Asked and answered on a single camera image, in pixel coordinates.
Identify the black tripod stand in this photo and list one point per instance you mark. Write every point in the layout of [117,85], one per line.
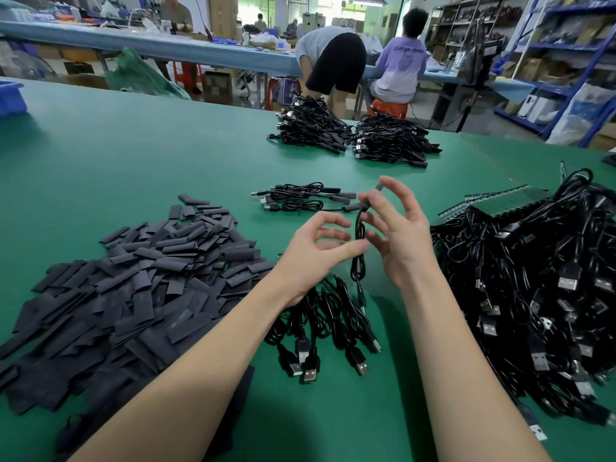
[476,57]

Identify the blue metal shelving rack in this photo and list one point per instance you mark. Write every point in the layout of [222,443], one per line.
[568,38]

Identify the person's left forearm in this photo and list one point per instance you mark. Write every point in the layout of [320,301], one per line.
[183,380]

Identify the person's right forearm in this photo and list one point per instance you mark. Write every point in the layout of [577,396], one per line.
[476,380]

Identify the green plastic bag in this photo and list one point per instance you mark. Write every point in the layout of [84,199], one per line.
[144,77]

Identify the long blue work table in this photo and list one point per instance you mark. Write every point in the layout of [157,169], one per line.
[144,41]

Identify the blue plastic bin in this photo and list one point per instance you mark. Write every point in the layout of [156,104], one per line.
[10,97]

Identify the open cardboard box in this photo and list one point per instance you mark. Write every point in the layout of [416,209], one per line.
[82,81]

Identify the orange plastic stool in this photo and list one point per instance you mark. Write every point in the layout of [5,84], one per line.
[388,107]

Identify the person's left hand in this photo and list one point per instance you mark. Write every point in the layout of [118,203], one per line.
[308,257]

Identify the pile of black sleeve strips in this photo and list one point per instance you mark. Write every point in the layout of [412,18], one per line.
[125,303]

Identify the white plastic bag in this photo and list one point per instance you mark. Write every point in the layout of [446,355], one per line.
[582,112]

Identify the small upright cardboard box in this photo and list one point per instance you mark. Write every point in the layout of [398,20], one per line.
[217,87]

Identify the person's right hand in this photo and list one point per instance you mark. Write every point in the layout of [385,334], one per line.
[404,235]

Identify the green circuit board panel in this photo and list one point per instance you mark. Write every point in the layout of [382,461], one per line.
[510,202]

